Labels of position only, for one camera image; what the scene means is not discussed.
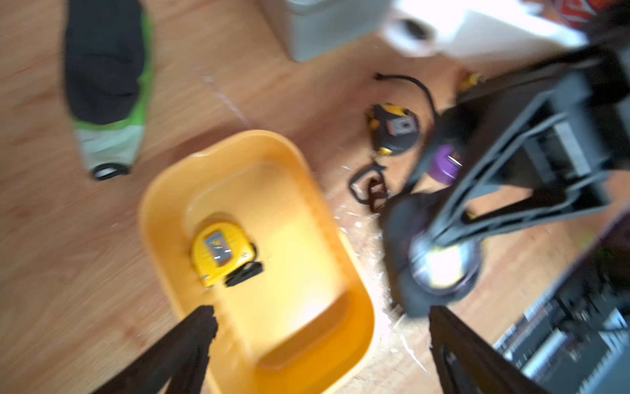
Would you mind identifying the yellow plastic storage tray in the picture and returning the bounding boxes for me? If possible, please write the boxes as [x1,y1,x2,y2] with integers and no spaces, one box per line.
[139,131,375,393]

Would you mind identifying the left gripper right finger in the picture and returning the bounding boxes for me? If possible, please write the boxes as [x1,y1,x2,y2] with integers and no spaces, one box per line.
[429,305,546,393]

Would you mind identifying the black green work glove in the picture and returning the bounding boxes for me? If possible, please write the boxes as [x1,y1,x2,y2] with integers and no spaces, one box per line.
[64,1,154,181]

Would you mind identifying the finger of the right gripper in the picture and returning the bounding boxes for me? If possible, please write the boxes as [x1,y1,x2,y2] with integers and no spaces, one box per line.
[428,88,556,241]
[442,186,610,246]

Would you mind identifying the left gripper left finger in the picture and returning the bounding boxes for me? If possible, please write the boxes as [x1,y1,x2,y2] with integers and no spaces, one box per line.
[95,305,218,393]

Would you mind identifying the black yellow tape measure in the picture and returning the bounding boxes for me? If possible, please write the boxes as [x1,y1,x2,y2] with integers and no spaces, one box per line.
[366,103,422,157]

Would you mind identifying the round black Deli tape measure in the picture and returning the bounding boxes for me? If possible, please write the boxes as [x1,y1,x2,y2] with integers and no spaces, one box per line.
[348,162,484,318]

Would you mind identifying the purple tape measure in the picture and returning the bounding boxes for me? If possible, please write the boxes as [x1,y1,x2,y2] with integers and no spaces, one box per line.
[428,144,463,186]

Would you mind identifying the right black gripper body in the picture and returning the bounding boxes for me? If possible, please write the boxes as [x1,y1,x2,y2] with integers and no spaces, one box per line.
[491,29,630,237]

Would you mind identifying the grey plastic lidded toolbox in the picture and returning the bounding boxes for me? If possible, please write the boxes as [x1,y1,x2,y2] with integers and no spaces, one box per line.
[259,0,391,62]

